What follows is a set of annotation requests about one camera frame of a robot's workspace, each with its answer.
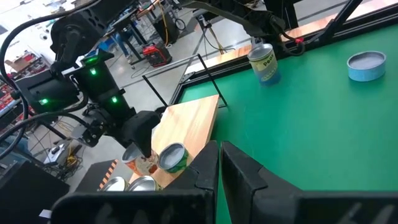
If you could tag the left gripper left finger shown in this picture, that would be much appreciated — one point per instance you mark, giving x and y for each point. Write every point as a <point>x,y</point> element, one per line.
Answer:
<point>186,202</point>

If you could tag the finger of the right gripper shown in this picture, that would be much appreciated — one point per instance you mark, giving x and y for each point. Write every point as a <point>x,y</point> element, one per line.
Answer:
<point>147,147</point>

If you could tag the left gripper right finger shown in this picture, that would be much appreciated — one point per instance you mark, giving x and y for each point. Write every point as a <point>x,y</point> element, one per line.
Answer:
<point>264,202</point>

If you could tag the orange red label tin can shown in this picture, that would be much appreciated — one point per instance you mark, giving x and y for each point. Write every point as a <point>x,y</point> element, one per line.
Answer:
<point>138,165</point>

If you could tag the green label tin can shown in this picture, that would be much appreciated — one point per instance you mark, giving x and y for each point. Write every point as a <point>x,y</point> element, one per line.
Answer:
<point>172,157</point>

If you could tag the Cherries label tin can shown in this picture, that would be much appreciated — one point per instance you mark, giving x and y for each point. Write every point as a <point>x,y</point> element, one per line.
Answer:
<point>143,184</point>

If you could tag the plain silver-lidded tin can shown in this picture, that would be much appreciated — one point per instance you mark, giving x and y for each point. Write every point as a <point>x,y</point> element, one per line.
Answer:
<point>115,184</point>

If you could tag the Peas label tin can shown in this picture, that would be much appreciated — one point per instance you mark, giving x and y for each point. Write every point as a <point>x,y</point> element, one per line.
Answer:
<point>264,65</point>

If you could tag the light blue short can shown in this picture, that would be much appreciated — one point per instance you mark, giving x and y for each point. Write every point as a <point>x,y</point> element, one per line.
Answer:
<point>367,67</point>

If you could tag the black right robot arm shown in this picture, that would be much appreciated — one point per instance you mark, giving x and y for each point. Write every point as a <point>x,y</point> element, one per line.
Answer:
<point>99,84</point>

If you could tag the black hazard-striped floor mat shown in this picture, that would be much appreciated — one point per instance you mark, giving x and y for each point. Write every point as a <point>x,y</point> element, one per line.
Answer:
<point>93,177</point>

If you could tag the red black equipment box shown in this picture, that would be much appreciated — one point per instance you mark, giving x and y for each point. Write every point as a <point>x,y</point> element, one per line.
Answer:
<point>155,56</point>

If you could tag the green table mat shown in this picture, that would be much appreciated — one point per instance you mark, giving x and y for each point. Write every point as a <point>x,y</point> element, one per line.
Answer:
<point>311,130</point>

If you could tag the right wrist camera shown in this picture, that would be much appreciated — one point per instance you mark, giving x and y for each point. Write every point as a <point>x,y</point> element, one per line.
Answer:
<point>85,133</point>

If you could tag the black metal table frame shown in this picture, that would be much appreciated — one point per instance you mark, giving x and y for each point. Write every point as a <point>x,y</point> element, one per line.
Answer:
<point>357,26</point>

